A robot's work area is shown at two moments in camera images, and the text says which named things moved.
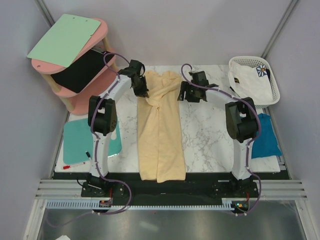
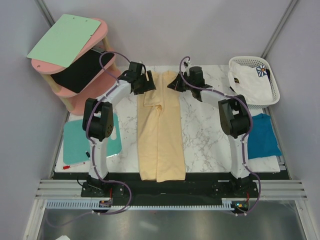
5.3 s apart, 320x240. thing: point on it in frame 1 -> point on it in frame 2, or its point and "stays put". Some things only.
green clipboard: [62, 44] stays put
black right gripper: [185, 86] -> [175, 84]
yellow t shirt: [161, 128] stays put
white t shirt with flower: [253, 82] stays put
